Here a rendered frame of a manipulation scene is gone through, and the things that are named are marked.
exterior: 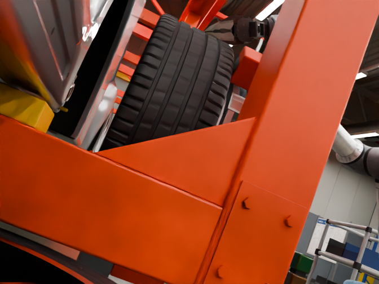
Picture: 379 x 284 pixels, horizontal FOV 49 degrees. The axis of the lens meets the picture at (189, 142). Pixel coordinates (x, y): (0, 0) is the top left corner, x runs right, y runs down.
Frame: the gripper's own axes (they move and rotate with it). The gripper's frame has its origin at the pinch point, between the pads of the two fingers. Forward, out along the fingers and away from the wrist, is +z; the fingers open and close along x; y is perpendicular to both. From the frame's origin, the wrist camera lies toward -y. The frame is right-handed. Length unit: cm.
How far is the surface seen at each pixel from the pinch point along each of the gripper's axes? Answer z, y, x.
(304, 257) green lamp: -13, -41, -57
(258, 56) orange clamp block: -10.0, -18.1, -8.8
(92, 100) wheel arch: 42, 43, -21
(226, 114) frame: 0.7, -24.4, -23.4
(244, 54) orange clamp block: -5.8, -20.0, -8.3
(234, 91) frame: -2.9, -19.7, -17.9
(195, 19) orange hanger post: -53, 404, 56
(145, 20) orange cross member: 11, 398, 58
